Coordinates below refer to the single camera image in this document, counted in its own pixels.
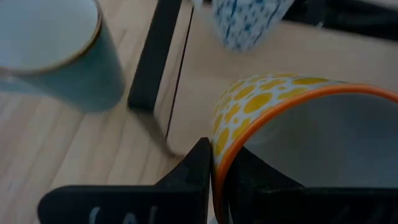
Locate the white blue speckled mug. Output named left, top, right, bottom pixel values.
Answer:
left=192, top=0, right=296, bottom=53

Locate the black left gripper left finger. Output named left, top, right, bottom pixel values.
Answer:
left=37, top=136, right=212, bottom=224

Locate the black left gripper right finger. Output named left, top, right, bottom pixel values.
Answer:
left=228, top=146, right=398, bottom=224

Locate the yellow dotted orange rim mug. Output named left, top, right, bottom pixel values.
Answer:
left=210, top=73, right=398, bottom=224

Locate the black aluminium table frame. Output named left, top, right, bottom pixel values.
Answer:
left=281, top=0, right=398, bottom=41

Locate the grey teal mug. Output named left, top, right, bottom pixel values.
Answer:
left=0, top=0, right=127, bottom=113

